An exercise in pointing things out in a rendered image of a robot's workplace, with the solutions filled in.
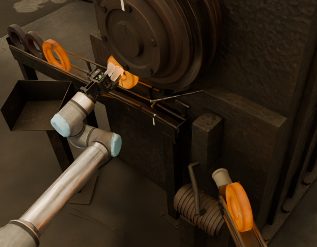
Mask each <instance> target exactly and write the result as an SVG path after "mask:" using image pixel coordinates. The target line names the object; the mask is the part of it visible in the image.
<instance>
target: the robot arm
mask: <svg viewBox="0 0 317 247"><path fill-rule="evenodd" d="M94 71H95V72H94ZM93 72H94V73H93ZM123 72H124V70H123V69H122V68H121V67H120V66H117V65H116V66H115V65H114V64H112V63H111V62H110V63H108V65H107V71H106V72H105V73H103V72H102V71H101V70H100V69H97V68H95V69H94V70H93V71H92V72H91V73H90V74H89V75H88V76H87V77H88V78H89V80H90V82H89V83H88V84H87V85H86V86H85V87H81V88H80V90H81V92H77V93H76V94H75V95H74V96H73V97H72V98H71V99H70V100H69V101H68V102H67V103H66V105H65V106H64V107H63V108H62V109H61V110H60V111H59V112H58V113H57V114H55V115H54V117H53V118H52V119H51V124H52V126H53V127H54V128H55V130H56V131H57V132H58V133H59V134H60V135H62V136H63V137H67V138H68V139H69V140H70V142H71V143H72V144H73V145H74V146H76V147H78V148H86V149H85V150H84V152H83V153H82V154H81V155H80V156H79V157H78V158H77V159H76V160H75V161H74V162H73V163H72V164H71V165H70V166H69V167H68V168H67V169H66V170H65V172H64V173H63V174H62V175H61V176H60V177H59V178H58V179H57V180H56V181H55V182H54V183H53V184H52V185H51V186H50V187H49V188H48V189H47V190H46V191H45V192H44V193H43V194H42V196H41V197H40V198H39V199H38V200H37V201H36V202H35V203H34V204H33V205H32V206H31V207H30V208H29V209H28V210H27V211H26V212H25V213H24V214H23V215H22V216H21V217H20V218H19V219H18V220H11V221H10V222H9V223H8V224H7V225H6V226H4V227H1V228H0V247H39V245H40V239H39V238H40V236H41V235H42V234H43V233H44V232H45V231H46V229H47V228H48V227H49V226H50V225H51V224H52V222H53V221H54V220H55V219H56V218H57V216H58V215H59V214H60V213H61V212H62V211H63V209H64V208H65V207H66V206H67V205H68V203H69V202H70V201H71V200H72V199H73V198H74V196H75V195H76V194H77V193H78V192H79V191H80V189H81V188H82V187H83V186H84V185H85V183H86V182H87V181H88V180H89V179H90V178H91V176H92V175H93V174H94V173H95V172H96V170H97V169H98V168H99V167H100V166H101V165H102V163H103V162H104V161H106V160H107V159H108V158H109V157H110V156H112V157H115V156H117V155H118V153H119V151H120V149H121V144H122V139H121V136H120V135H118V134H115V133H112V132H109V131H105V130H102V129H99V128H96V127H93V126H89V125H86V124H85V123H84V122H83V120H84V119H85V118H86V116H87V115H88V114H89V113H90V112H91V111H92V110H93V109H94V108H95V105H94V104H95V103H96V100H99V101H104V102H107V103H112V102H113V100H114V98H113V97H112V96H111V95H110V94H108V93H109V92H110V91H111V90H113V89H114V88H115V87H117V86H118V84H119V83H120V80H121V78H122V75H123ZM92 73H93V74H92ZM91 74H92V75H91ZM110 79H111V80H112V81H110Z"/></svg>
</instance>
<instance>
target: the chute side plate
mask: <svg viewBox="0 0 317 247"><path fill-rule="evenodd" d="M9 48H10V50H11V53H12V55H13V57H14V59H15V60H17V59H16V57H17V58H19V59H21V61H22V63H23V64H25V65H27V66H29V67H31V68H33V69H35V70H37V71H39V72H41V73H43V74H45V75H47V76H49V77H50V78H52V79H54V80H56V81H72V83H73V86H75V87H77V88H78V89H79V92H81V90H80V88H81V87H85V86H86V85H87V83H85V82H83V81H81V80H79V79H76V78H74V77H72V76H70V75H68V74H66V73H64V72H62V71H60V70H58V69H56V68H53V67H51V66H49V65H47V64H45V63H43V62H41V61H39V60H37V59H35V58H33V57H30V56H28V55H26V54H24V53H22V52H20V51H18V50H16V49H14V48H12V47H9ZM112 97H113V98H114V100H113V102H112V103H107V102H104V101H99V100H96V101H98V102H100V103H101V104H103V105H105V106H107V107H109V108H111V109H113V110H115V111H117V112H119V113H121V114H123V115H125V116H127V117H129V118H131V119H133V120H135V121H137V122H139V123H141V124H143V125H144V126H146V127H148V128H149V129H151V130H152V131H154V132H156V133H157V134H159V135H160V136H162V135H161V132H164V133H165V134H167V135H169V136H170V137H172V140H173V143H174V144H176V130H175V129H174V128H172V127H170V126H168V125H167V124H165V123H164V122H162V121H160V120H158V119H157V118H155V117H153V116H152V115H150V114H148V113H146V112H145V111H143V110H141V109H139V108H137V107H135V106H133V105H131V104H129V103H127V102H125V101H123V100H121V99H118V98H116V97H114V96H112ZM153 118H154V123H155V125H154V124H153Z"/></svg>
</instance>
